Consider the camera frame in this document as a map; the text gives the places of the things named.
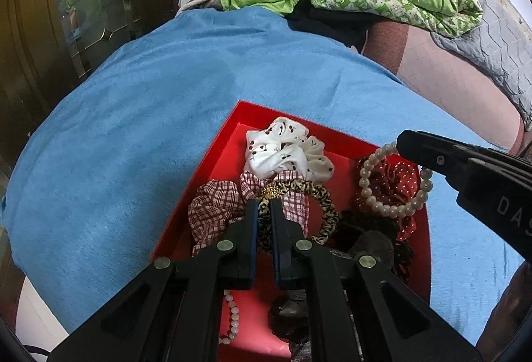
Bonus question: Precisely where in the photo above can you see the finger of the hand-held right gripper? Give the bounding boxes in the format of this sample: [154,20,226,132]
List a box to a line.
[396,130,472,190]

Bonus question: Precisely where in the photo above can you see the black cable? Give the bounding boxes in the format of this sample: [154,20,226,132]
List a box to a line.
[19,344,47,358]

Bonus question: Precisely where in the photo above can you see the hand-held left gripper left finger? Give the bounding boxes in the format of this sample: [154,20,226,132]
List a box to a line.
[54,199,260,362]

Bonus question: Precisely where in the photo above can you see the blue cloth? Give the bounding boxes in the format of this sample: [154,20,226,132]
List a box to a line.
[0,8,526,362]

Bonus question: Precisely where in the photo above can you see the grey quilt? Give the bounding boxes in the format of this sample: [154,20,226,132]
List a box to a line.
[430,0,532,122]

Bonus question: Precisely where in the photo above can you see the dark cloth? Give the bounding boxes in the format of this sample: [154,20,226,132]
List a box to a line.
[287,0,370,53]

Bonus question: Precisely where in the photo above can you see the pearl bracelet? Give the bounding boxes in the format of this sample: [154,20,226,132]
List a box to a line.
[218,291,242,346]
[358,141,434,219]

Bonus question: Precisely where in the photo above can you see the red tray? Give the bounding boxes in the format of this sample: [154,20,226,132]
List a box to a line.
[150,99,433,362]

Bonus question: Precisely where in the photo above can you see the leopard print scrunchie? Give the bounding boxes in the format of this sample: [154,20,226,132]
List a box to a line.
[257,177,339,250]

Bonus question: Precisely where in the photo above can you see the pinkish brown mattress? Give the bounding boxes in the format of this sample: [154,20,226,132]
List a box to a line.
[361,19,532,155]

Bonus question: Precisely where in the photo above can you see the person's right forearm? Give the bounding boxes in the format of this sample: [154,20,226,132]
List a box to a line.
[478,260,532,350]

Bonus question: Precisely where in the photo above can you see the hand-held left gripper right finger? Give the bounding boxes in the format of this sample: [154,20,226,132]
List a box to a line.
[270,199,483,362]

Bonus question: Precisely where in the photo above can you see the white dotted scrunchie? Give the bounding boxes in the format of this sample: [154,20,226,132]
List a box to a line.
[243,117,335,183]

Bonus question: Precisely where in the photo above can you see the dark red dotted scrunchie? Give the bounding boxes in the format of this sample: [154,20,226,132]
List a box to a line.
[357,160,418,242]

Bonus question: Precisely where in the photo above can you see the wooden door with glass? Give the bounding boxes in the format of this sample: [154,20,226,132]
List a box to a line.
[0,0,181,180]

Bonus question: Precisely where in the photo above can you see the brown lace hair accessory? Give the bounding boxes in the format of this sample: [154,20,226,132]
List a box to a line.
[348,231,395,264]

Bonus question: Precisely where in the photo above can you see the dark brown scrunchie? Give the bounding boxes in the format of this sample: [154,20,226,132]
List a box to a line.
[268,296,310,343]

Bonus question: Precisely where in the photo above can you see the red plaid scrunchie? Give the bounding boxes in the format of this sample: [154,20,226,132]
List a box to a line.
[187,172,310,257]

